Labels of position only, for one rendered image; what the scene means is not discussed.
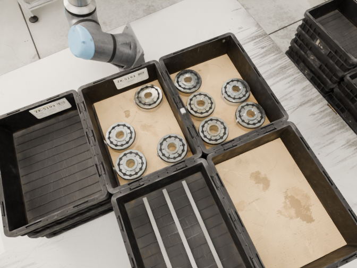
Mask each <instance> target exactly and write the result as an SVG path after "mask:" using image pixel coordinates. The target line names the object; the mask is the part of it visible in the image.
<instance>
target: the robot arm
mask: <svg viewBox="0 0 357 268"><path fill-rule="evenodd" d="M64 11H65V15H66V18H67V20H68V23H69V26H70V30H69V34H68V40H69V42H68V44H69V48H70V51H71V52H72V54H73V55H74V56H75V57H78V58H82V59H84V60H92V61H99V62H106V63H110V64H112V65H114V66H115V67H117V68H119V69H123V70H126V69H129V68H130V67H131V66H132V65H133V63H134V61H135V58H136V55H137V44H136V41H135V38H134V37H133V36H132V35H131V34H129V33H116V34H111V33H107V32H103V31H102V29H101V26H100V23H99V21H98V17H97V9H96V1H95V0H64Z"/></svg>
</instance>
